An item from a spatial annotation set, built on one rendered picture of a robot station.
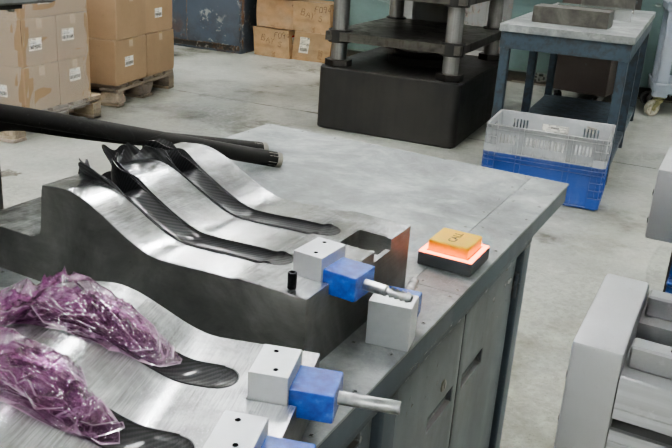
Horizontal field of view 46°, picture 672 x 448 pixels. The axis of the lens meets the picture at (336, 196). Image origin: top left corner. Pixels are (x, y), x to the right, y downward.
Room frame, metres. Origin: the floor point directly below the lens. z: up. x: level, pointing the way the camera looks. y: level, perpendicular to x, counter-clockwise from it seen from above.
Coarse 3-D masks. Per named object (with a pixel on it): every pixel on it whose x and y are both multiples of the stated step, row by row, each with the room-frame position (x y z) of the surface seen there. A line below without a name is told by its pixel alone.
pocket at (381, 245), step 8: (360, 232) 0.91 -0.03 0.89; (368, 232) 0.91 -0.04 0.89; (344, 240) 0.88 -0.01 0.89; (352, 240) 0.90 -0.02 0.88; (360, 240) 0.91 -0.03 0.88; (368, 240) 0.91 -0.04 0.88; (376, 240) 0.90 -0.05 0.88; (384, 240) 0.90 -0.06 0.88; (360, 248) 0.91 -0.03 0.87; (368, 248) 0.91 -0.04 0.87; (376, 248) 0.90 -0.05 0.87; (384, 248) 0.90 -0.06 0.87; (376, 256) 0.87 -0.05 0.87
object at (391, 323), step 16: (400, 288) 0.86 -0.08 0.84; (368, 304) 0.79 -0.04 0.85; (384, 304) 0.79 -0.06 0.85; (400, 304) 0.79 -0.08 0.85; (416, 304) 0.80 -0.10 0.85; (368, 320) 0.79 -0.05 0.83; (384, 320) 0.79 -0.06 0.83; (400, 320) 0.78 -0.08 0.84; (416, 320) 0.81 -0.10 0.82; (368, 336) 0.79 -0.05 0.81; (384, 336) 0.79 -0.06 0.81; (400, 336) 0.78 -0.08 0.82
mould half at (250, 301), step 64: (64, 192) 0.87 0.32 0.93; (192, 192) 0.96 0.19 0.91; (256, 192) 1.03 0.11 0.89; (0, 256) 0.93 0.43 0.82; (64, 256) 0.87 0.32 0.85; (128, 256) 0.82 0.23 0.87; (192, 256) 0.81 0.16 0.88; (384, 256) 0.88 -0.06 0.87; (192, 320) 0.78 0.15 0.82; (256, 320) 0.74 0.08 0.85; (320, 320) 0.74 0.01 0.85
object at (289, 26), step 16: (272, 0) 7.67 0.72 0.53; (288, 0) 7.60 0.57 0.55; (304, 0) 7.71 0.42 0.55; (320, 0) 7.78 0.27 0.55; (256, 16) 7.73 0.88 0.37; (272, 16) 7.68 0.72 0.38; (288, 16) 7.60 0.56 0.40; (304, 16) 7.55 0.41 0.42; (320, 16) 7.48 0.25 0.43; (256, 32) 7.72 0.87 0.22; (272, 32) 7.65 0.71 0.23; (288, 32) 7.58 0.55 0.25; (304, 32) 7.53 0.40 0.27; (320, 32) 7.47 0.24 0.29; (256, 48) 7.72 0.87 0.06; (272, 48) 7.65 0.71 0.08; (288, 48) 7.57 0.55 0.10; (304, 48) 7.53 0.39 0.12; (320, 48) 7.46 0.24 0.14
